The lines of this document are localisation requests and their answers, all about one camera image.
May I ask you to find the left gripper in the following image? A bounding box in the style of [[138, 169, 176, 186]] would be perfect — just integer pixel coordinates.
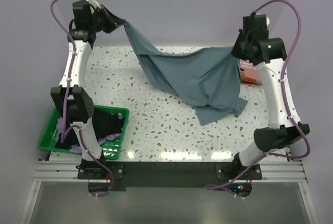
[[88, 4, 125, 34]]

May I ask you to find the blue t-shirt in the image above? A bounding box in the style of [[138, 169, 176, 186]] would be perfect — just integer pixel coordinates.
[[124, 23, 248, 125]]

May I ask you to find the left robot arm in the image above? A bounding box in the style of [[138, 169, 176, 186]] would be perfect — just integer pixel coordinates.
[[50, 0, 129, 178]]

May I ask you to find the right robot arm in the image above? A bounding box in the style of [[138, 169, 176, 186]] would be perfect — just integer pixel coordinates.
[[229, 12, 310, 179]]

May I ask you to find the pink folded t-shirt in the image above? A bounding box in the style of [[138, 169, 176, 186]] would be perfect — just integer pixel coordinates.
[[239, 60, 262, 85]]

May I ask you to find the green plastic basket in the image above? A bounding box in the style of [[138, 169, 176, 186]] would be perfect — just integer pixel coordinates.
[[37, 105, 130, 160]]

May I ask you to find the black garment in basket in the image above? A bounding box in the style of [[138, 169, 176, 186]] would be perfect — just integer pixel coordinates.
[[54, 108, 124, 151]]

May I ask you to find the lavender garment in basket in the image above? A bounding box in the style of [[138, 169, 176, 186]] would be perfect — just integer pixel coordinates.
[[56, 112, 125, 154]]

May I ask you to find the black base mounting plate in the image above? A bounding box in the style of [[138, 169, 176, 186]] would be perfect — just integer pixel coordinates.
[[76, 160, 263, 193]]

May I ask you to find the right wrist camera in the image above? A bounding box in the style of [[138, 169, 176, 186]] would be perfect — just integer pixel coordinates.
[[266, 17, 270, 27]]

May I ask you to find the aluminium frame rail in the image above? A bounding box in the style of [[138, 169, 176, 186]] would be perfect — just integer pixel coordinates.
[[33, 161, 308, 182]]

